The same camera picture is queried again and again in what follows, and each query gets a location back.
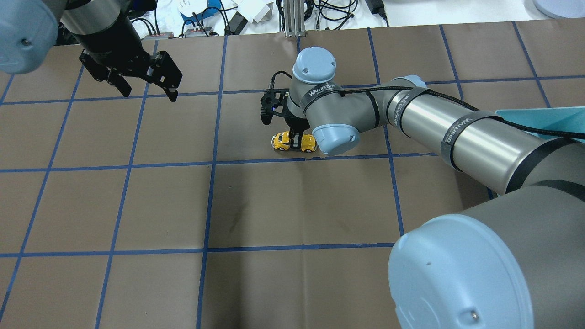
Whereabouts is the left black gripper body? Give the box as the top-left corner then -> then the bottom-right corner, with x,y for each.
79,18 -> 183,91

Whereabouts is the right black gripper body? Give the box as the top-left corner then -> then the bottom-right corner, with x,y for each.
284,108 -> 310,134

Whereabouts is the yellow beetle toy car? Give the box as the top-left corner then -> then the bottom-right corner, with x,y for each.
271,132 -> 318,153

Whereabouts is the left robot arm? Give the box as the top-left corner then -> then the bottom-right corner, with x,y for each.
0,0 -> 183,102

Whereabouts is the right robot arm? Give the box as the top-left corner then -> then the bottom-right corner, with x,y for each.
287,47 -> 584,329

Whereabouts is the blue white cardboard box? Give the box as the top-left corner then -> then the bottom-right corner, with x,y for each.
173,0 -> 238,23

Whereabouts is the black power adapter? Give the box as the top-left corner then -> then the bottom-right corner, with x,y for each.
225,12 -> 248,36

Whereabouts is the brown paper table mat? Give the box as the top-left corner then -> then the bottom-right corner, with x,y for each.
1,19 -> 584,329

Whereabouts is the teal plastic bin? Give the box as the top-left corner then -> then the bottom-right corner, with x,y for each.
495,106 -> 585,139

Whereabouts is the light blue plate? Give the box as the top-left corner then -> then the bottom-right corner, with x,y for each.
533,0 -> 585,19

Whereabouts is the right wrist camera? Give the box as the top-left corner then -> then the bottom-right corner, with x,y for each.
261,88 -> 291,125

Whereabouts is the aluminium frame post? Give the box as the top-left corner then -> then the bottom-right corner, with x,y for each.
275,0 -> 307,37

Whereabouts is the coiled black cable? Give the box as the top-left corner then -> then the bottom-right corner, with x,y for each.
302,0 -> 362,29

